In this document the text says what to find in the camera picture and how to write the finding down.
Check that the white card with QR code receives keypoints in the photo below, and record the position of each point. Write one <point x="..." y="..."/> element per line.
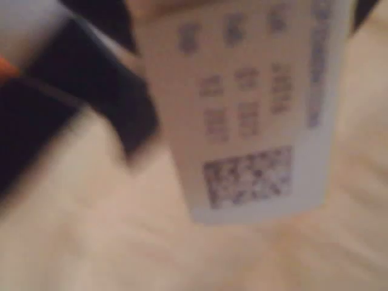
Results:
<point x="242" y="127"/>

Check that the beige wrinkled table cloth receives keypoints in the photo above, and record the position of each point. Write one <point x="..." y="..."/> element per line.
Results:
<point x="194" y="260"/>

